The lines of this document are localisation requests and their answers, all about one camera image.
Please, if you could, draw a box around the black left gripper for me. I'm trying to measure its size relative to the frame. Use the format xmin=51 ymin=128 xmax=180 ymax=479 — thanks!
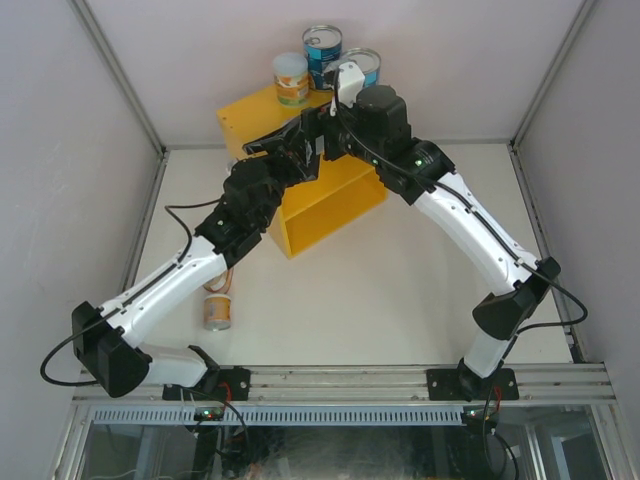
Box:
xmin=244 ymin=119 xmax=320 ymax=230

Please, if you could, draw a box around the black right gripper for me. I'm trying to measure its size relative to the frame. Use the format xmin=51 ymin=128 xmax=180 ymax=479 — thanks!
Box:
xmin=291 ymin=90 xmax=383 ymax=169

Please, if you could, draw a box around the orange can with white lid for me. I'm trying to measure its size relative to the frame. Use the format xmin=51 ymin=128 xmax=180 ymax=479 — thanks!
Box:
xmin=272 ymin=52 xmax=309 ymax=108

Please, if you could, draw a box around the blue soup can with noodles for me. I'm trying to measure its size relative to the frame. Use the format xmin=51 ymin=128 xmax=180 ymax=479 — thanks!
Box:
xmin=340 ymin=48 xmax=381 ymax=87

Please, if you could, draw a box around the oval fish tin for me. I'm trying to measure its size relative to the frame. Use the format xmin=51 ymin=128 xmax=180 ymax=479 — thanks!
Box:
xmin=203 ymin=269 xmax=233 ymax=294

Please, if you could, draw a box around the orange label can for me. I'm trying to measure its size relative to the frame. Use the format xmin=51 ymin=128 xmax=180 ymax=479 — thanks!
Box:
xmin=203 ymin=294 xmax=231 ymax=331

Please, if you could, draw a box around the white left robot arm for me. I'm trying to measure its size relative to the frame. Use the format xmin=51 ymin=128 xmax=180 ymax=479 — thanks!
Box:
xmin=72 ymin=113 xmax=322 ymax=400

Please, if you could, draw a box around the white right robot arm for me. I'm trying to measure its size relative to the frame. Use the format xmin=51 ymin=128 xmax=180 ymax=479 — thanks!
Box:
xmin=301 ymin=86 xmax=560 ymax=400

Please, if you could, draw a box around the yellow wooden shelf cabinet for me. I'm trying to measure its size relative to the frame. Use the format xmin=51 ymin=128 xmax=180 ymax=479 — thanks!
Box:
xmin=217 ymin=86 xmax=388 ymax=259

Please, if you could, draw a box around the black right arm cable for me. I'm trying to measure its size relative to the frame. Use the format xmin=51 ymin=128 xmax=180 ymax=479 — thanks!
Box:
xmin=329 ymin=69 xmax=589 ymax=480

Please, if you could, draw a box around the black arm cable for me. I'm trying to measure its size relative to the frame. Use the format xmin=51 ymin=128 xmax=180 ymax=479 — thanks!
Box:
xmin=39 ymin=199 xmax=221 ymax=387
xmin=329 ymin=69 xmax=589 ymax=480

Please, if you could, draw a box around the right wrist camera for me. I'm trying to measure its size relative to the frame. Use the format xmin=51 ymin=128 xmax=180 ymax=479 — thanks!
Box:
xmin=324 ymin=61 xmax=365 ymax=108

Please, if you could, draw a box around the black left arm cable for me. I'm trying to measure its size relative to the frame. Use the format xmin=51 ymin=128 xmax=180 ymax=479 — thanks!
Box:
xmin=39 ymin=199 xmax=221 ymax=387

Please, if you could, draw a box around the left aluminium frame post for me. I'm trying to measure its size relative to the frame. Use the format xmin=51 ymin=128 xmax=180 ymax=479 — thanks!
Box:
xmin=68 ymin=0 xmax=166 ymax=157

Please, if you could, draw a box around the aluminium frame post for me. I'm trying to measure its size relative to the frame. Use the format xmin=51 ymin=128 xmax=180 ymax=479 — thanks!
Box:
xmin=509 ymin=0 xmax=600 ymax=149
xmin=68 ymin=0 xmax=166 ymax=157

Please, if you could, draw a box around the black left base bracket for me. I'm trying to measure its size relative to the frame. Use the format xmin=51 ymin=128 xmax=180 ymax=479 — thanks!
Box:
xmin=162 ymin=366 xmax=251 ymax=402

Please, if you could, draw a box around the black base bracket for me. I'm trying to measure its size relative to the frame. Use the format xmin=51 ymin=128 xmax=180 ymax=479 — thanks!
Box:
xmin=162 ymin=366 xmax=251 ymax=402
xmin=426 ymin=368 xmax=520 ymax=401

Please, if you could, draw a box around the grey slotted cable duct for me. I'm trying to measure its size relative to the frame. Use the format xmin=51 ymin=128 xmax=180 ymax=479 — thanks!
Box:
xmin=91 ymin=405 xmax=464 ymax=427

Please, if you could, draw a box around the black right base bracket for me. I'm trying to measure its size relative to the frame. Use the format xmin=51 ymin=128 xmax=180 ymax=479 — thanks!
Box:
xmin=426 ymin=368 xmax=520 ymax=401

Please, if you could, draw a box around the right aluminium frame post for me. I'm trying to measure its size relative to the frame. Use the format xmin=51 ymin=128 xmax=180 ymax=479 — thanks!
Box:
xmin=509 ymin=0 xmax=600 ymax=149

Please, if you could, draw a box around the aluminium mounting rail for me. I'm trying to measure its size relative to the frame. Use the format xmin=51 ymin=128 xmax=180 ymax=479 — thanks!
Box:
xmin=72 ymin=363 xmax=616 ymax=404

